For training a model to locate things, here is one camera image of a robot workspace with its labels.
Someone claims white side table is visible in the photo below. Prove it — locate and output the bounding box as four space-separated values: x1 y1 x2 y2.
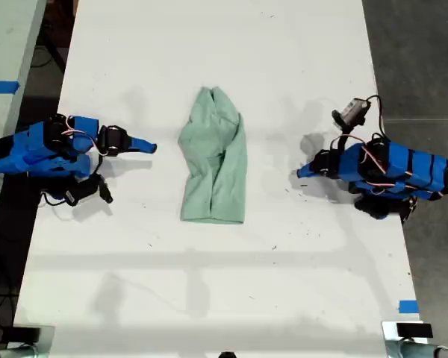
0 0 48 234

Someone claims grey black camera box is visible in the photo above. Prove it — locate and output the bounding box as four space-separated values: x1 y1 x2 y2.
332 97 373 131

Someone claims short blue tape piece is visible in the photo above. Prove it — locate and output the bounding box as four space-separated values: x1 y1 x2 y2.
398 299 420 315

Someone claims small black box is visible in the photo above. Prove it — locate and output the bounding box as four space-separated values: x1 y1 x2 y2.
396 322 433 339
0 326 42 342

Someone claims red white servo wire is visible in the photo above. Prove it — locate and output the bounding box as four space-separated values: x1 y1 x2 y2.
360 143 396 187
61 125 108 157

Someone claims grey metal pipe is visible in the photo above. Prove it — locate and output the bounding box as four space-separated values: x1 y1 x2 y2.
0 343 37 358
386 339 448 358

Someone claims black camera cable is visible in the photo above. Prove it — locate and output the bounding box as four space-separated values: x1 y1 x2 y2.
364 94 386 139
40 188 74 210

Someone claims black camera stalk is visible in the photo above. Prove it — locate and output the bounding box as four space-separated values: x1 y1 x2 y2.
91 153 106 179
330 125 350 157

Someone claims pale green T-shirt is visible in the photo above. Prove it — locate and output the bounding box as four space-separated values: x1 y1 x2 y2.
178 85 248 224

